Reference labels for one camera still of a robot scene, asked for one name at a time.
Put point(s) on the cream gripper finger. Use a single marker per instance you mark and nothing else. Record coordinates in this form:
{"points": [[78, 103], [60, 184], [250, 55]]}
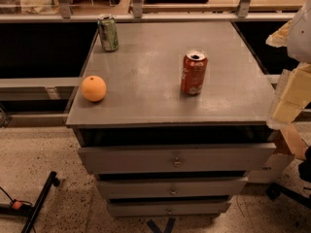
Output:
{"points": [[293, 94], [280, 37]]}

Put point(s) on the red coke can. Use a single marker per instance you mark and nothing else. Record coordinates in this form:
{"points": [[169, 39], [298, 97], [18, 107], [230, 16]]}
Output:
{"points": [[193, 71]]}

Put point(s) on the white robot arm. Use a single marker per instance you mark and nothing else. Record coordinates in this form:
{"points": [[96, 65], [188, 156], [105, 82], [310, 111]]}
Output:
{"points": [[298, 47]]}

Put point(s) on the green soda can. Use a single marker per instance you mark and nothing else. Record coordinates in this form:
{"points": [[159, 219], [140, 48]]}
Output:
{"points": [[108, 33]]}

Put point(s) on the top grey drawer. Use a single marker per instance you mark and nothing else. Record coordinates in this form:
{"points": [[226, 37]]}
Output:
{"points": [[169, 159]]}

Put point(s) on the grey drawer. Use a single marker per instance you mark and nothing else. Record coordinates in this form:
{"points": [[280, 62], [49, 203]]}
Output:
{"points": [[167, 209], [169, 159], [126, 189]]}

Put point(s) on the grey drawer cabinet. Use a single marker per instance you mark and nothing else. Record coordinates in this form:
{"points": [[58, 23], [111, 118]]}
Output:
{"points": [[145, 105]]}

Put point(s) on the bottom grey drawer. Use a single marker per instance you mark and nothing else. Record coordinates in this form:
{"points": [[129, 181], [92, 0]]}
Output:
{"points": [[167, 209]]}

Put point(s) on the orange fruit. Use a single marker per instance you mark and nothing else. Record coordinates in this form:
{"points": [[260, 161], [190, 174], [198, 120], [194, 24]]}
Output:
{"points": [[93, 88]]}

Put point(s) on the middle grey drawer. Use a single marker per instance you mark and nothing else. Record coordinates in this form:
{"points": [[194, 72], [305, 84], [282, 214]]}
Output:
{"points": [[126, 189]]}

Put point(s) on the metal railing frame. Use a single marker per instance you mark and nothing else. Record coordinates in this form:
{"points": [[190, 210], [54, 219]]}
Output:
{"points": [[126, 10]]}

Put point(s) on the black stand with cable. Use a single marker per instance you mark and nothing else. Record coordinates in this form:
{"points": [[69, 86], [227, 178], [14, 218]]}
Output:
{"points": [[26, 209]]}

